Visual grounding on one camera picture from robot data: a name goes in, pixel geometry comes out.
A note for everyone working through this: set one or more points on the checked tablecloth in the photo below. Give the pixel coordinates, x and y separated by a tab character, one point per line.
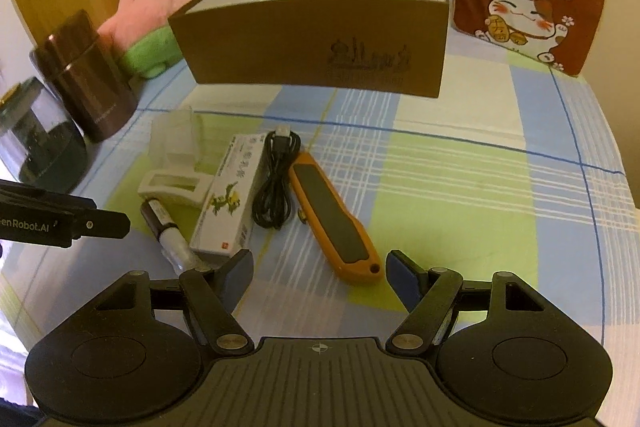
475	187

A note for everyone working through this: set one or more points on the brown cardboard box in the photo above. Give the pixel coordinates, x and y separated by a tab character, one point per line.
300	42

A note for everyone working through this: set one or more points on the white carton green print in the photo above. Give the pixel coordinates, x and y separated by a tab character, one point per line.
225	207

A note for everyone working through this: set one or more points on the clear plastic box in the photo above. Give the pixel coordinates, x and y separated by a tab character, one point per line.
175	137

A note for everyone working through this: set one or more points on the pink starfish plush toy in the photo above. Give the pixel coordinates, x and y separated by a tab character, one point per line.
140	7

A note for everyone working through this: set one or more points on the orange utility knife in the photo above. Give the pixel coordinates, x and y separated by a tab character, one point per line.
330	217

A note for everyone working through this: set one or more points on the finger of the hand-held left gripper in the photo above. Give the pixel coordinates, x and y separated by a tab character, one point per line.
107	225
50	195

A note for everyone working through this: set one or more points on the brown metal canister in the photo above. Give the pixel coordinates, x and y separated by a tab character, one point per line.
85	82

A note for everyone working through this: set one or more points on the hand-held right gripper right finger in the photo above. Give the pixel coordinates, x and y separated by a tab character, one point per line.
402	277

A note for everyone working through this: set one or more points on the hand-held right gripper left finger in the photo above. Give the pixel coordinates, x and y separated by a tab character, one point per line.
241	274

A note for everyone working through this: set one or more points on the small dark bottle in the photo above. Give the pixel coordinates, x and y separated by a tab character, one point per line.
160	222

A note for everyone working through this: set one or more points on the dark green glass jar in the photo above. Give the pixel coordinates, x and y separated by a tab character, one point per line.
40	147

